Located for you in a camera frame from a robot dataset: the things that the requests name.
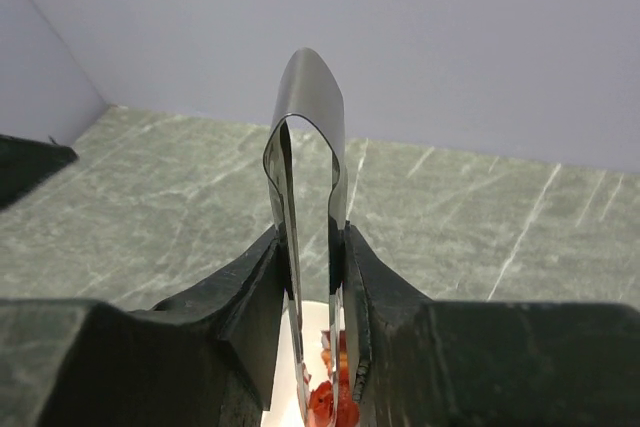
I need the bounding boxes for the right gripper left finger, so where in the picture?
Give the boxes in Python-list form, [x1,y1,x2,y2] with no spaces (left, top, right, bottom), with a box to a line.
[1,229,284,426]

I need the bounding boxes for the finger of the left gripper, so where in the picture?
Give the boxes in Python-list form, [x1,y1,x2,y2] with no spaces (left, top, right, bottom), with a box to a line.
[0,135,78,210]

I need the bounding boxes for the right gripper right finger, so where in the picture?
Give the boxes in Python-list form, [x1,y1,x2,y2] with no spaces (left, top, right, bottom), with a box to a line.
[343,226,639,426]

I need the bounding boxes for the red crab toy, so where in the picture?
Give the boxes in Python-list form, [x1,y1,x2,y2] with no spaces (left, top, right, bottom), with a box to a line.
[305,330,360,427]

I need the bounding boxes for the metal tongs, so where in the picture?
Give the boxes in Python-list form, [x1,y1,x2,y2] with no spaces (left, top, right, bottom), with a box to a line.
[263,48,348,426]

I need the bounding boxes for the white rectangular plate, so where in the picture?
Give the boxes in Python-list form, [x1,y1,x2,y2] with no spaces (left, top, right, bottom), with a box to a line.
[261,301,329,426]

